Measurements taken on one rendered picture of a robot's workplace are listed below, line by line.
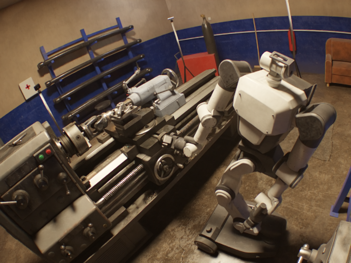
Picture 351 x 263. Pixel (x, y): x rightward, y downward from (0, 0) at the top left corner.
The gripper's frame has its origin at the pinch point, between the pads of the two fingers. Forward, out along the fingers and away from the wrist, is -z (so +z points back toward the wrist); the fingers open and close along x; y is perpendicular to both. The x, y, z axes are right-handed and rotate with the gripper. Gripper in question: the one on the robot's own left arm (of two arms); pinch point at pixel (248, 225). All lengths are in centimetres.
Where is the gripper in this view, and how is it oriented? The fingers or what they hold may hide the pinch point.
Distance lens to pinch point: 126.5
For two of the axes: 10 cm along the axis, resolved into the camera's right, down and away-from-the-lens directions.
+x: -8.3, 2.2, -5.2
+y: 5.4, 5.6, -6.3
